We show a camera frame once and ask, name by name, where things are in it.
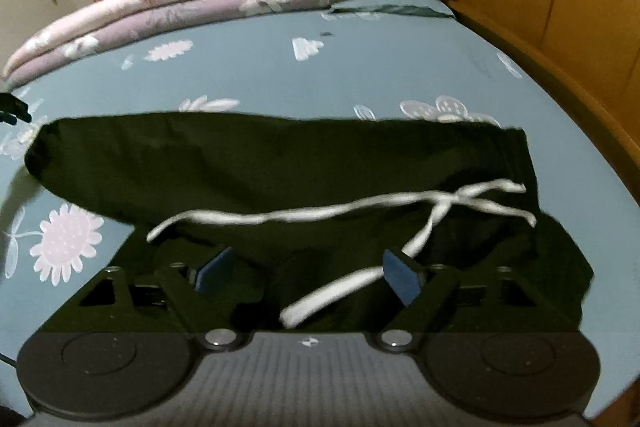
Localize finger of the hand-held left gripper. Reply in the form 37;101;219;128
0;92;32;125

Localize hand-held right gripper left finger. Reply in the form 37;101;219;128
42;247;240;353

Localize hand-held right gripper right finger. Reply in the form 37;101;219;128
375;248;583;353

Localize black pants with white drawstring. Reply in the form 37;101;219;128
25;111;596;333

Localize flat teal pillow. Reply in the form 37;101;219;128
330;2;456;18

